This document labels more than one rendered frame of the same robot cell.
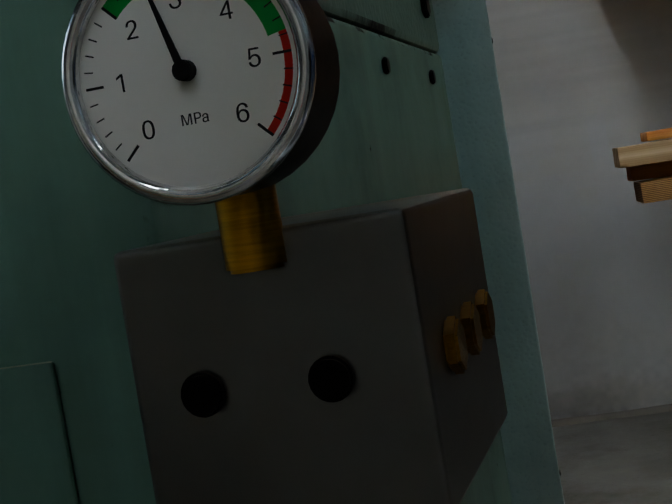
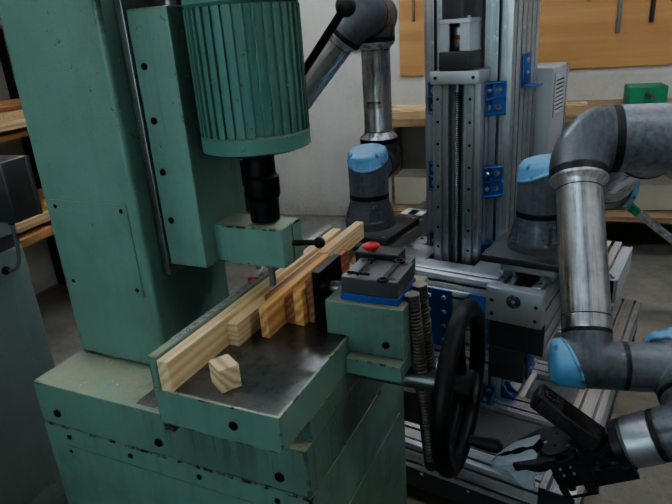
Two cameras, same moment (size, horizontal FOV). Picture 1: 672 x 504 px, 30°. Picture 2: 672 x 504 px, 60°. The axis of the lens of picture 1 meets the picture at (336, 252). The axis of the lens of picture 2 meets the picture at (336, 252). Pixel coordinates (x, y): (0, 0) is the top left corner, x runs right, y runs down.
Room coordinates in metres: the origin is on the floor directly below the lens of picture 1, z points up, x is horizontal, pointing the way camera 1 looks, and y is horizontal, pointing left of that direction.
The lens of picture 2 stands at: (0.29, 1.14, 1.37)
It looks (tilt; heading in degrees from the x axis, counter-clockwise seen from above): 21 degrees down; 281
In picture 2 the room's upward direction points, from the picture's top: 4 degrees counter-clockwise
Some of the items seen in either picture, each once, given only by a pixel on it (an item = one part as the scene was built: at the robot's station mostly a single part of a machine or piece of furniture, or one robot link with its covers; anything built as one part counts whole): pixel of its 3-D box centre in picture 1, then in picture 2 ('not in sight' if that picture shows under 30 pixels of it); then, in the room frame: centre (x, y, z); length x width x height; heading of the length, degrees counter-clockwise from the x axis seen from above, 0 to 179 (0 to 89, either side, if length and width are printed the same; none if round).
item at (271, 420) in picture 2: not in sight; (335, 327); (0.47, 0.23, 0.87); 0.61 x 0.30 x 0.06; 75
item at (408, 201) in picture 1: (340, 346); (400, 393); (0.38, 0.00, 0.58); 0.12 x 0.08 x 0.08; 165
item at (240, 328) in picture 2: not in sight; (309, 271); (0.55, 0.09, 0.92); 0.54 x 0.02 x 0.04; 75
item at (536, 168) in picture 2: not in sight; (544, 182); (0.03, -0.33, 0.98); 0.13 x 0.12 x 0.14; 177
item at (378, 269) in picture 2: not in sight; (379, 271); (0.39, 0.24, 0.99); 0.13 x 0.11 x 0.06; 75
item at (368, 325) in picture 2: not in sight; (378, 311); (0.39, 0.25, 0.92); 0.15 x 0.13 x 0.09; 75
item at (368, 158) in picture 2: not in sight; (368, 169); (0.49, -0.53, 0.98); 0.13 x 0.12 x 0.14; 81
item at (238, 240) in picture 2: not in sight; (259, 243); (0.60, 0.21, 1.03); 0.14 x 0.07 x 0.09; 165
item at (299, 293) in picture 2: not in sight; (321, 286); (0.50, 0.19, 0.93); 0.18 x 0.02 x 0.07; 75
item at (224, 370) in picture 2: not in sight; (225, 373); (0.59, 0.46, 0.92); 0.04 x 0.03 x 0.04; 134
